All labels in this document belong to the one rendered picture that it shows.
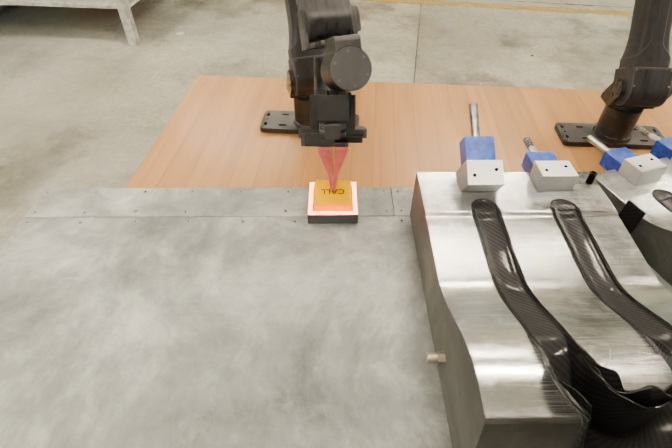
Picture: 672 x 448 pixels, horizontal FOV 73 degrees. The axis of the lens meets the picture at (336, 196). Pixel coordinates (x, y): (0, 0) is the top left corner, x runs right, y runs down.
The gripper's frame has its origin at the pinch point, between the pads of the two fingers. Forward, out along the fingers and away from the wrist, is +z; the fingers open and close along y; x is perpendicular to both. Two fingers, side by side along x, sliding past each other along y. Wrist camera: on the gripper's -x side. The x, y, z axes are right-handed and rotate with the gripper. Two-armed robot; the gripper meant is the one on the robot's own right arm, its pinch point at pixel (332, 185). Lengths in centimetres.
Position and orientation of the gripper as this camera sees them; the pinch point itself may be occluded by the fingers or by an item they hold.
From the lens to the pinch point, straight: 72.0
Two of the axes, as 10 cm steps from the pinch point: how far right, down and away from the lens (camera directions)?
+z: 0.0, 9.7, 2.3
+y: 10.0, 0.0, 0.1
